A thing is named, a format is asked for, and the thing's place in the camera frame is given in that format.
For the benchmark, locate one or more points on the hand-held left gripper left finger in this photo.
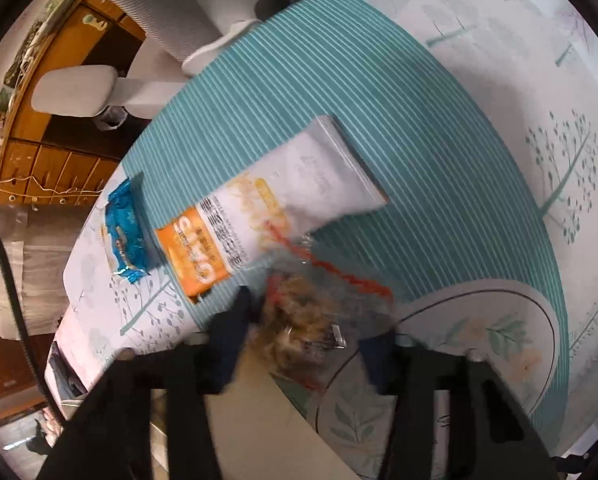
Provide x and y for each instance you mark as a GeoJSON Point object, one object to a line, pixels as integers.
{"type": "Point", "coordinates": [229, 340]}

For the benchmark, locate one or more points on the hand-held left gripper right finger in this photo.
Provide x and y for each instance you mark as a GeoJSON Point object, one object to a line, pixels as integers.
{"type": "Point", "coordinates": [379, 362]}

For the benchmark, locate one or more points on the clear orange snack bag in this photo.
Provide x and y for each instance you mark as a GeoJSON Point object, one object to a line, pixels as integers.
{"type": "Point", "coordinates": [299, 315]}

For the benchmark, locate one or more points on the blue snack packet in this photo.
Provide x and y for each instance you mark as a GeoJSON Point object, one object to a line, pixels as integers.
{"type": "Point", "coordinates": [126, 230]}

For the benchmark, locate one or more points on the white and orange snack packet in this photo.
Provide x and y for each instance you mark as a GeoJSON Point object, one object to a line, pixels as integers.
{"type": "Point", "coordinates": [304, 180]}

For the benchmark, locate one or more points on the teal tree print tablecloth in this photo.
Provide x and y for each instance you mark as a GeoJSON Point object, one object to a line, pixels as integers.
{"type": "Point", "coordinates": [429, 135]}

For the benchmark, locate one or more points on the grey office chair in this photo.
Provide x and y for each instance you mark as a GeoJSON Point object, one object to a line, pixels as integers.
{"type": "Point", "coordinates": [74, 90]}

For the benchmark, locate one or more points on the wooden cabinet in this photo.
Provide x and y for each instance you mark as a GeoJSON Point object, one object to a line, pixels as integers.
{"type": "Point", "coordinates": [74, 45]}

